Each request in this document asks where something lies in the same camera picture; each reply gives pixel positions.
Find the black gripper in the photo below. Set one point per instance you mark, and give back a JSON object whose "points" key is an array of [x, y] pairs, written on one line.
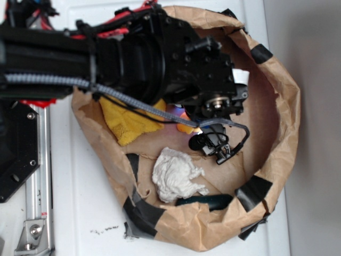
{"points": [[192, 71]]}

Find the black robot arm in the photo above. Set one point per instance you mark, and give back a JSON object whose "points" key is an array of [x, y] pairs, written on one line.
{"points": [[144, 54]]}

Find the brown paper bag bin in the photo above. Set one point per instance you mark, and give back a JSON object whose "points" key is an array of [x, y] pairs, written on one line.
{"points": [[254, 177]]}

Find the crumpled white paper towel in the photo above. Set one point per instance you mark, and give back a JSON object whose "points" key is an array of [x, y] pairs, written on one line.
{"points": [[172, 175]]}

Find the dark green oblong object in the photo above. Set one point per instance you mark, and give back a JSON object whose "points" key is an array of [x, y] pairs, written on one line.
{"points": [[214, 202]]}

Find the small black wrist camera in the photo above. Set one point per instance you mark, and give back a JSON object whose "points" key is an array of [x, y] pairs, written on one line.
{"points": [[212, 141]]}

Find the yellow microfiber cloth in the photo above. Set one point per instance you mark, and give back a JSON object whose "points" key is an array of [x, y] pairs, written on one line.
{"points": [[128, 124]]}

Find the aluminium extrusion rail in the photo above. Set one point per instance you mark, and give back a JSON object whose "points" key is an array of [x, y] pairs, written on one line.
{"points": [[39, 199]]}

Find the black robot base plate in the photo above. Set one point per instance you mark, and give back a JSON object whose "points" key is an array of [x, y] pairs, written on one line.
{"points": [[19, 146]]}

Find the yellow rubber duck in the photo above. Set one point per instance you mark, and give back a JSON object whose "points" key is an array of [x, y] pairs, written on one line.
{"points": [[187, 129]]}

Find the metal corner bracket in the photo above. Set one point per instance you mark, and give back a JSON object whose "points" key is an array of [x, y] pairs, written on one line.
{"points": [[34, 238]]}

